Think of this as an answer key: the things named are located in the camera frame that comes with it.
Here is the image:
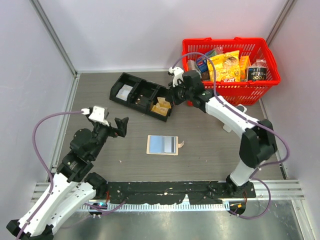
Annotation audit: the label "blue snack box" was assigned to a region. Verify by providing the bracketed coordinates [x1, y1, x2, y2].
[195, 56, 208, 73]

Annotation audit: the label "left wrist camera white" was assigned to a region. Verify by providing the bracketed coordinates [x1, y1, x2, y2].
[81, 105, 110, 127]

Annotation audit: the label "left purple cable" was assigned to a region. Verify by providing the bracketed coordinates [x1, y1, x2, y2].
[15, 110, 126, 240]

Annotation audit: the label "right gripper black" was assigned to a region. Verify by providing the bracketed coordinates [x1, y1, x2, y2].
[166, 79, 193, 106]

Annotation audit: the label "purple cable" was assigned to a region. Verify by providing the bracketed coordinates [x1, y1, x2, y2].
[15, 110, 126, 240]
[172, 52, 291, 221]

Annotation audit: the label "white cards in tray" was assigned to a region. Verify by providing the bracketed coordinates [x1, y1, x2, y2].
[116, 84, 133, 101]

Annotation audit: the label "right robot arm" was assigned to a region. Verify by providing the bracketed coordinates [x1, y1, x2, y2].
[166, 67, 278, 198]

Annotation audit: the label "orange snack box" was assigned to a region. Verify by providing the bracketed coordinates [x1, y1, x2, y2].
[239, 55, 251, 82]

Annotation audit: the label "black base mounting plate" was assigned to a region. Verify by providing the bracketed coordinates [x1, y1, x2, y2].
[104, 180, 256, 205]

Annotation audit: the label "black three-compartment tray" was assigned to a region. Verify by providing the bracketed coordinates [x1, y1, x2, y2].
[109, 72, 172, 122]

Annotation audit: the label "green sponge pack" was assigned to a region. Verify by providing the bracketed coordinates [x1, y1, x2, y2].
[205, 48, 218, 58]

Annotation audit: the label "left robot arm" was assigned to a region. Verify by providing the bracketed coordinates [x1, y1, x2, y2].
[6, 117, 129, 240]

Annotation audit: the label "beige leather card holder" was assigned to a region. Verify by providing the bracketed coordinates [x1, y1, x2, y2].
[146, 135, 185, 156]

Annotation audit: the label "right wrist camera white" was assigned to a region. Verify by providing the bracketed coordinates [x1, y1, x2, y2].
[168, 67, 184, 88]

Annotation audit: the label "brown chocolate box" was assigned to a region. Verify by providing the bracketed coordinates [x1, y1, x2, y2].
[201, 71, 210, 81]

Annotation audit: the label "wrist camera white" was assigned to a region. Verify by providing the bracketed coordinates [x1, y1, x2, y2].
[81, 105, 110, 127]
[168, 67, 184, 88]

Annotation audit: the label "yellow chips bag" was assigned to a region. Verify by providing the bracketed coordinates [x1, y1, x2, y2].
[207, 50, 241, 83]

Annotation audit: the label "red plastic shopping basket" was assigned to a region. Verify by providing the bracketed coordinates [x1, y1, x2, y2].
[182, 37, 281, 106]

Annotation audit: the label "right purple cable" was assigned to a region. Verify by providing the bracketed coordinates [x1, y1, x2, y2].
[172, 52, 291, 221]

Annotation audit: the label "black round can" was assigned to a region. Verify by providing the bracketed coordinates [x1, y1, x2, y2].
[247, 66, 267, 82]

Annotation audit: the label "grey wrapped package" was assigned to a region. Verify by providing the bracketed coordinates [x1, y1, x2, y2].
[187, 59, 202, 76]

